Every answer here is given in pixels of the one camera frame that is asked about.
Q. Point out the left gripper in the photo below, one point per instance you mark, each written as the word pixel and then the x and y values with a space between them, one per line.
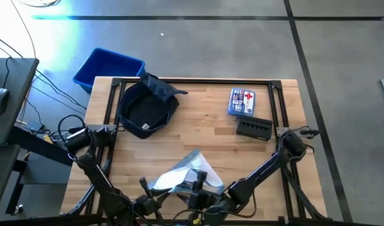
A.
pixel 147 205

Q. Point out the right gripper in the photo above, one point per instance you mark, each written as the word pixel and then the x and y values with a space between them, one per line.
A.
pixel 210 207

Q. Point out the dark blue mesh bag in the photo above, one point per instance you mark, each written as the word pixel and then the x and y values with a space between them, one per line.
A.
pixel 185 175

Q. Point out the black weekly pill organizer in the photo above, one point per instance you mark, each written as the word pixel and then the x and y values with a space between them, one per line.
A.
pixel 254 128

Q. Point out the navy blue backpack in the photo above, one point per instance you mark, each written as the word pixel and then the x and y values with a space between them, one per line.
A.
pixel 147 106

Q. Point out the blue first aid kit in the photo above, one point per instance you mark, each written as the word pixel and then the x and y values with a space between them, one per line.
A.
pixel 242 102

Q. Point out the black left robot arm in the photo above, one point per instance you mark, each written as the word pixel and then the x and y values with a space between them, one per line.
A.
pixel 97 179

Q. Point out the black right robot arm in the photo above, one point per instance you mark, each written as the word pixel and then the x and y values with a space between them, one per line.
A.
pixel 264 166

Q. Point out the yellow tape label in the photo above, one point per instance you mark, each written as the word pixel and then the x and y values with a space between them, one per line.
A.
pixel 196 221

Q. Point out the yellow tag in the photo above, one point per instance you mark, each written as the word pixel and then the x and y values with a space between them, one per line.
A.
pixel 47 139

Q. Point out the blue plastic bin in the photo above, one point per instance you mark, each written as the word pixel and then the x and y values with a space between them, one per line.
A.
pixel 107 64

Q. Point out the black power adapter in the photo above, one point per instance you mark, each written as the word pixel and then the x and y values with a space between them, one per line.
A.
pixel 34 126

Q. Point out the black desk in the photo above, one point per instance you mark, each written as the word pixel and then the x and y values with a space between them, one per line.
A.
pixel 15 94

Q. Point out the black clamp bracket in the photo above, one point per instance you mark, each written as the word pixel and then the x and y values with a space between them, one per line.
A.
pixel 309 132

